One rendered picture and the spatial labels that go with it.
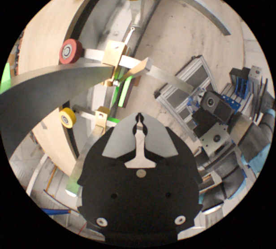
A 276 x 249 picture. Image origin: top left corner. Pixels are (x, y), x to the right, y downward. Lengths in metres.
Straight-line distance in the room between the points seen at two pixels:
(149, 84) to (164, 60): 0.38
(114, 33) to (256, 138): 0.67
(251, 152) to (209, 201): 0.33
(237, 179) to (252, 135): 0.31
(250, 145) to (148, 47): 1.17
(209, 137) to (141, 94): 0.98
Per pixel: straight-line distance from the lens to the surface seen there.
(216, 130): 0.42
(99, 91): 0.56
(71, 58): 0.27
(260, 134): 0.26
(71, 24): 0.35
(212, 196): 0.52
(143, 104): 1.21
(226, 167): 0.50
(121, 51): 0.24
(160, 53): 1.16
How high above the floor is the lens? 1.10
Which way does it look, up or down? 63 degrees down
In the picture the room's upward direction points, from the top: 179 degrees counter-clockwise
